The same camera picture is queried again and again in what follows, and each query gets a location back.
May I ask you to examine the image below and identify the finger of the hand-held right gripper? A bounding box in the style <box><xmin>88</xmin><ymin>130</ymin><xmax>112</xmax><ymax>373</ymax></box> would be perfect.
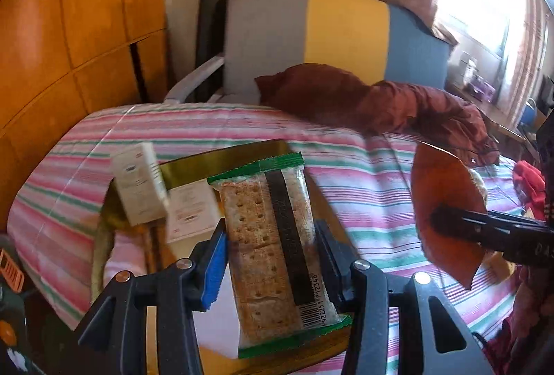
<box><xmin>430</xmin><ymin>204</ymin><xmax>490</xmax><ymax>248</ymax></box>

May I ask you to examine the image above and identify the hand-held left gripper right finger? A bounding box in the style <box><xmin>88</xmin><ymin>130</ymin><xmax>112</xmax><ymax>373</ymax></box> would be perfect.
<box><xmin>314</xmin><ymin>219</ymin><xmax>494</xmax><ymax>375</ymax></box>

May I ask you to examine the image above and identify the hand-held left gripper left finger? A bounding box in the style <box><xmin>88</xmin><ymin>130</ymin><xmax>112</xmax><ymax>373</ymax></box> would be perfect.
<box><xmin>75</xmin><ymin>233</ymin><xmax>229</xmax><ymax>375</ymax></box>

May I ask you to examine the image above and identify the cracker packet with green ends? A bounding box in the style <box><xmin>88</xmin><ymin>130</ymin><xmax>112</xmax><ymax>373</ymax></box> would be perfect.
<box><xmin>207</xmin><ymin>152</ymin><xmax>353</xmax><ymax>359</ymax></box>

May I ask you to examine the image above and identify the white box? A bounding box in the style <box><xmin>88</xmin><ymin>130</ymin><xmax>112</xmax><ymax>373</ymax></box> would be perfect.
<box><xmin>166</xmin><ymin>180</ymin><xmax>223</xmax><ymax>257</ymax></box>

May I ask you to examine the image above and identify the gold tin tray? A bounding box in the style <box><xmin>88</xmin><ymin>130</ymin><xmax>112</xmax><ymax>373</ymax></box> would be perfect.
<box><xmin>91</xmin><ymin>140</ymin><xmax>351</xmax><ymax>375</ymax></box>

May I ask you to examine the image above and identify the tall white carton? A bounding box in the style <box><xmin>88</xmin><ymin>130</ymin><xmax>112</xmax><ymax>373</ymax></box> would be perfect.
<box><xmin>111</xmin><ymin>142</ymin><xmax>170</xmax><ymax>226</ymax></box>

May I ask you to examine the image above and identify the red cloth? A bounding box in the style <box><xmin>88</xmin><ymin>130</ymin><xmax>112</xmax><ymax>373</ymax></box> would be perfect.
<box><xmin>513</xmin><ymin>161</ymin><xmax>547</xmax><ymax>220</ymax></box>

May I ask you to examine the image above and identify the striped bed blanket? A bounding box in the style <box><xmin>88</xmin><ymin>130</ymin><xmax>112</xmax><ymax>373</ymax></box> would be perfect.
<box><xmin>9</xmin><ymin>104</ymin><xmax>546</xmax><ymax>375</ymax></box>

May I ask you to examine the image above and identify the maroon knit cloth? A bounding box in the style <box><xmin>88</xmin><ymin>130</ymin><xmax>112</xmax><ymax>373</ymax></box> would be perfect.
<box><xmin>493</xmin><ymin>267</ymin><xmax>554</xmax><ymax>375</ymax></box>

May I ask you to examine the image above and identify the wooden desk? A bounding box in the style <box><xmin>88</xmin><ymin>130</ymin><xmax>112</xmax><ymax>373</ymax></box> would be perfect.
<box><xmin>446</xmin><ymin>85</ymin><xmax>542</xmax><ymax>151</ymax></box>

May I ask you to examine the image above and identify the purple box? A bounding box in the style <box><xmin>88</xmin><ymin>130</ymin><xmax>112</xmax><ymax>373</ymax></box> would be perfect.
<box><xmin>472</xmin><ymin>76</ymin><xmax>496</xmax><ymax>101</ymax></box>

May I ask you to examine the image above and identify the maroon jacket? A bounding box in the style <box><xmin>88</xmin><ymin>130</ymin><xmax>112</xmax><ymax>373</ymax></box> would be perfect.
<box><xmin>254</xmin><ymin>63</ymin><xmax>500</xmax><ymax>166</ymax></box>

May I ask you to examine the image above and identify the white appliance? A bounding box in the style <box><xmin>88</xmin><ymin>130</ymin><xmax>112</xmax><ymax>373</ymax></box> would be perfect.
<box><xmin>459</xmin><ymin>50</ymin><xmax>479</xmax><ymax>83</ymax></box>

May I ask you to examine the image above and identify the orange plastic rack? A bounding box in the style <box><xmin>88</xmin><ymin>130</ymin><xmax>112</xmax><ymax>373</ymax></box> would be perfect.
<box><xmin>0</xmin><ymin>249</ymin><xmax>24</xmax><ymax>293</ymax></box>

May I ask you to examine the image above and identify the white crumpled tissue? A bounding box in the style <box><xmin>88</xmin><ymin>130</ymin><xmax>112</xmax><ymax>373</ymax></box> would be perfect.
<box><xmin>9</xmin><ymin>351</ymin><xmax>33</xmax><ymax>373</ymax></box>

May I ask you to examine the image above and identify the orange fruit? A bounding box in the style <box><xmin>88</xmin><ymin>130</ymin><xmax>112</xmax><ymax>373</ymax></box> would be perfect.
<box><xmin>0</xmin><ymin>321</ymin><xmax>16</xmax><ymax>347</ymax></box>

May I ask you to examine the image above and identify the black rolled mat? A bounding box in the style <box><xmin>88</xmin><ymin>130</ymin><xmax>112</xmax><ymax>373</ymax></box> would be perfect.
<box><xmin>196</xmin><ymin>0</ymin><xmax>234</xmax><ymax>103</ymax></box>

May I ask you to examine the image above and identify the wooden wardrobe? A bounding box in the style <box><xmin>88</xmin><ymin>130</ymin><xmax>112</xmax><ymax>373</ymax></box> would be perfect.
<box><xmin>0</xmin><ymin>0</ymin><xmax>169</xmax><ymax>229</ymax></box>

